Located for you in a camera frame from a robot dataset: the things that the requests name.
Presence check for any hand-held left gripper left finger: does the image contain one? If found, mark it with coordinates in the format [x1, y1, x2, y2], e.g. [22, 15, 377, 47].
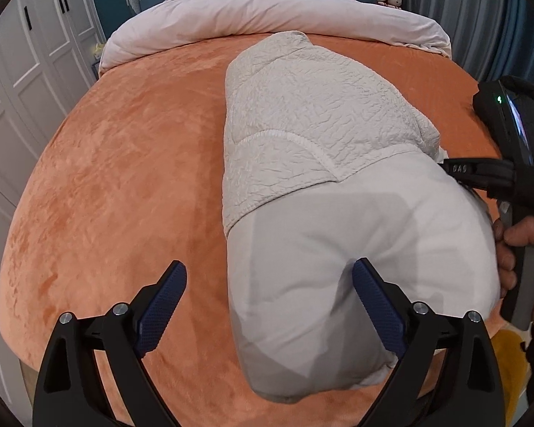
[32, 260, 187, 427]

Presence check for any grey curtain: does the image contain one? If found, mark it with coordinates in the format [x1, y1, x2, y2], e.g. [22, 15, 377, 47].
[403, 0, 534, 95]

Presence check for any white puffer jacket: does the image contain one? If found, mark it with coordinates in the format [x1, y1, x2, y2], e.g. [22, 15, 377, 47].
[221, 30, 503, 403]

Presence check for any yellow soft object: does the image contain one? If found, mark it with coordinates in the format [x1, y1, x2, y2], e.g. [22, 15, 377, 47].
[489, 327, 529, 394]

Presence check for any orange velvet bed cover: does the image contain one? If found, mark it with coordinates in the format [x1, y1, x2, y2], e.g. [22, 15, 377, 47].
[0, 31, 508, 427]

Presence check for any person's right hand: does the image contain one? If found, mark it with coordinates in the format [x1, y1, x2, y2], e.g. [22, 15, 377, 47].
[493, 216, 534, 325]

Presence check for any pink duvet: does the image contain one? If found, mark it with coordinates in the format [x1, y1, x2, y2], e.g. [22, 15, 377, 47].
[99, 0, 452, 78]

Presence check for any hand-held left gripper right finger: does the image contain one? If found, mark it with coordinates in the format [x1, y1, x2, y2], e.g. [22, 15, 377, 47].
[352, 258, 506, 427]

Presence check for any white panelled wardrobe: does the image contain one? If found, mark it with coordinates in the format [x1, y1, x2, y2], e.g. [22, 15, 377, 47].
[0, 0, 108, 294]

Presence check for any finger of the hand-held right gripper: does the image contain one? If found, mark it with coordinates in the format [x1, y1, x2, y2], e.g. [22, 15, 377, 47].
[443, 157, 517, 193]

